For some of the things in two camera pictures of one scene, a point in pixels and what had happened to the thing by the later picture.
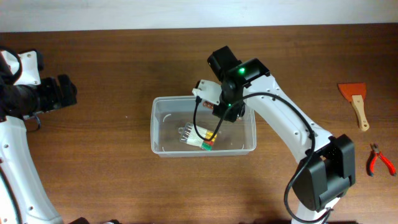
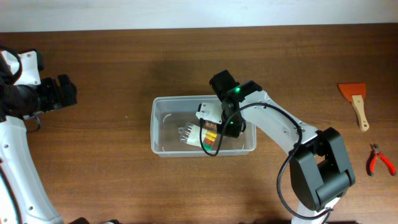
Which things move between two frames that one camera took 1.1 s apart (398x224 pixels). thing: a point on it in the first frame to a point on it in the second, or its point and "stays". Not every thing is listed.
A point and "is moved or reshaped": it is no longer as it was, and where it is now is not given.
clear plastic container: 168,114 stays
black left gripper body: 50,97 stays
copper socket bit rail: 208,104 is moved or reshaped
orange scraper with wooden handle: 356,93 stays
